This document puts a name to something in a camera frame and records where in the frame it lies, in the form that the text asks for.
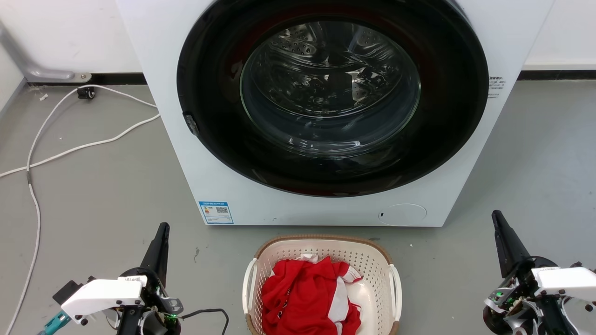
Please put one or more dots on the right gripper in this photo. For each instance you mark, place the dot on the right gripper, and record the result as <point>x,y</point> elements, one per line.
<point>514,298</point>

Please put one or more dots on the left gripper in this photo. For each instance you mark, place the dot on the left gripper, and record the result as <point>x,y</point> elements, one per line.
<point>156,304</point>

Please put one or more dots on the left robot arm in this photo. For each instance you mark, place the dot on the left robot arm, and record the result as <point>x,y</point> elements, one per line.
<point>130,325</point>

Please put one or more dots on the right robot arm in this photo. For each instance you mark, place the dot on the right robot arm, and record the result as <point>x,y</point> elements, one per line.
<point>556,321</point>

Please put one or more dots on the beige perforated laundry basket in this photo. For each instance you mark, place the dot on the beige perforated laundry basket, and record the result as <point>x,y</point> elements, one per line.
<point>372,260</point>

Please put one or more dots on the blue white energy label sticker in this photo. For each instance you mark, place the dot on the blue white energy label sticker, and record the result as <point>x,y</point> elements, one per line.
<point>215,212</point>

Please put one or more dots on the white front-load washing machine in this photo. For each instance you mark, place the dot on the white front-load washing machine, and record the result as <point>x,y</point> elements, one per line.
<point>212,181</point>

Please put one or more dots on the round white filter cover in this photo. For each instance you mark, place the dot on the round white filter cover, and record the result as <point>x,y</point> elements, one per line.
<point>402,215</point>

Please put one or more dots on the red garment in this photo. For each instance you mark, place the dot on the red garment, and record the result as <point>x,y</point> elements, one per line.
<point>298,298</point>

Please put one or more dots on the small printed text label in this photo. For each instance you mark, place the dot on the small printed text label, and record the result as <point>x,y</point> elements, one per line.
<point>496,87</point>

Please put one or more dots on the black round washer door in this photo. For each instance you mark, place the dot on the black round washer door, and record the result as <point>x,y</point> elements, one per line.
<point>209,70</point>

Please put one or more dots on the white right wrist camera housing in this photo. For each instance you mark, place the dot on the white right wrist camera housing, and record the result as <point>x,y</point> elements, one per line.
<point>570,281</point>

